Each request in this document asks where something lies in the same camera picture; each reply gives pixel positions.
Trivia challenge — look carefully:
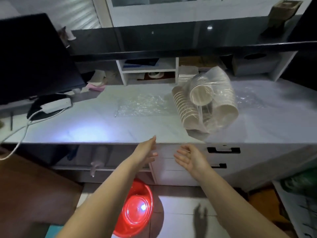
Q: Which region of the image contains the person's left hand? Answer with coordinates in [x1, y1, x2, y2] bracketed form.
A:
[130, 136, 159, 169]

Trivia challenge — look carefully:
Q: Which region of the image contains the person's right hand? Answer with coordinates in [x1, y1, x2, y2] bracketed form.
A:
[173, 143, 213, 181]

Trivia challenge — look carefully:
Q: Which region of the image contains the large clear plastic bag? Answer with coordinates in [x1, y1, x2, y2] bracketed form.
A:
[171, 66, 240, 134]

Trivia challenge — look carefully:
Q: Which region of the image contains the stack of striped paper cups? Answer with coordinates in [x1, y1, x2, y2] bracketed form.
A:
[189, 73, 214, 106]

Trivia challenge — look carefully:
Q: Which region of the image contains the person's right forearm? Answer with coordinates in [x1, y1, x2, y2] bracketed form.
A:
[197, 168, 292, 238]

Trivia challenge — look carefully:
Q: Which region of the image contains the person's left forearm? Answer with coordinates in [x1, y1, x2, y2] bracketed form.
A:
[55, 158, 149, 238]

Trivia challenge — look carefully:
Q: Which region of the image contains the pink paper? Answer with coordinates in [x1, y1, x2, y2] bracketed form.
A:
[86, 82, 106, 92]

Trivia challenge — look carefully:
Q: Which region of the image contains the stack of pulp cup trays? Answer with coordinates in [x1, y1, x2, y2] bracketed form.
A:
[268, 0, 303, 28]

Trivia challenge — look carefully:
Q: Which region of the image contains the clear plastic wrapped bundle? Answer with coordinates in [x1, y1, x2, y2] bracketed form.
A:
[89, 145, 109, 178]

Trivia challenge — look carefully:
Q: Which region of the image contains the clear bubble wrap sheet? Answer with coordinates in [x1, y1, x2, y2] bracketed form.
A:
[234, 86, 269, 110]
[114, 93, 175, 118]

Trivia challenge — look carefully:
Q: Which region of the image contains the red plastic basin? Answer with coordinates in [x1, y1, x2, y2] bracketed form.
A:
[113, 178, 155, 238]

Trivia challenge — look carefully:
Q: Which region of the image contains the metal cabinet shelf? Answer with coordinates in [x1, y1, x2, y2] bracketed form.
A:
[51, 165, 152, 172]

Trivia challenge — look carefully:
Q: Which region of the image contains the white shelf unit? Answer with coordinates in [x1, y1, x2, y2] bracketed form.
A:
[116, 57, 179, 86]

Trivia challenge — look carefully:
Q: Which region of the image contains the wrapped white napkin packet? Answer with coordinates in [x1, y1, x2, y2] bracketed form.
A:
[178, 65, 199, 85]

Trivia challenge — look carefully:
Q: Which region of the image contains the blue folder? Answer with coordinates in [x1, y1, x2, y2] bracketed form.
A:
[123, 59, 160, 69]

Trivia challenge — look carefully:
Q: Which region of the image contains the white power strip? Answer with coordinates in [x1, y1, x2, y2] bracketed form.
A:
[40, 97, 73, 114]

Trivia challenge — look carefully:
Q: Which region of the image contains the black glossy bar counter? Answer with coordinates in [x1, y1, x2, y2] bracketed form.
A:
[70, 21, 317, 63]

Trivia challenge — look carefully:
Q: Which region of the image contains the black monitor base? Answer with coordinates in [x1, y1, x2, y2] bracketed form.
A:
[26, 93, 73, 121]

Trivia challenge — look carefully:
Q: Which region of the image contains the brown wooden cabinet door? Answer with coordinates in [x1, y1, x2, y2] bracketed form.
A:
[0, 146, 84, 238]

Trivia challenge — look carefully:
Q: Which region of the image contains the white counter support panel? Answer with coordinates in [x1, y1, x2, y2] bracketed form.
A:
[268, 51, 298, 82]

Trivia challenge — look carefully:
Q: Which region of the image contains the white framed window partition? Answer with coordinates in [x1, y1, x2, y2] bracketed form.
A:
[91, 0, 315, 28]

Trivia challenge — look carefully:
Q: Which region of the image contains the black monitor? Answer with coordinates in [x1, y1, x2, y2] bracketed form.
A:
[0, 13, 87, 106]

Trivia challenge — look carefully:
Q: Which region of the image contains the grey roller shutter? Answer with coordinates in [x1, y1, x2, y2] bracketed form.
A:
[0, 0, 101, 31]

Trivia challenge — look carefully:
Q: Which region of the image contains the white cable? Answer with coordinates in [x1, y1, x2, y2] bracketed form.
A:
[0, 106, 71, 161]

